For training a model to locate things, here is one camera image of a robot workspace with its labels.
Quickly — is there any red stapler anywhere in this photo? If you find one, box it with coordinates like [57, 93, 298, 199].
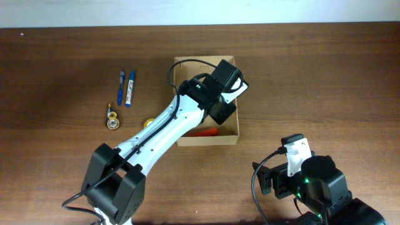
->
[187, 127, 219, 137]

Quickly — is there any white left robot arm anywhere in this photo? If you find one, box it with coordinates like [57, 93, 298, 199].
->
[81, 59, 248, 224]

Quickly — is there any blue ballpoint pen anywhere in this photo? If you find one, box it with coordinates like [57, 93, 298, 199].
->
[117, 70, 125, 106]

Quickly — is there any brown cardboard box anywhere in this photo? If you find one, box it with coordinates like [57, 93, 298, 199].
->
[172, 56, 239, 147]

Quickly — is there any black gold small tape dispenser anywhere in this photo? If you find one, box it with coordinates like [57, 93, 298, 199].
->
[106, 103, 121, 131]

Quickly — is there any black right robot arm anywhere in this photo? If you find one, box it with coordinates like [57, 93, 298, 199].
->
[252, 156, 388, 225]

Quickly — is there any blue whiteboard marker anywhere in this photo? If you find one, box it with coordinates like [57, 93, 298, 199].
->
[125, 71, 136, 108]

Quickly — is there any yellow clear tape roll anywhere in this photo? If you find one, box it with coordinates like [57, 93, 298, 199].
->
[143, 118, 155, 128]

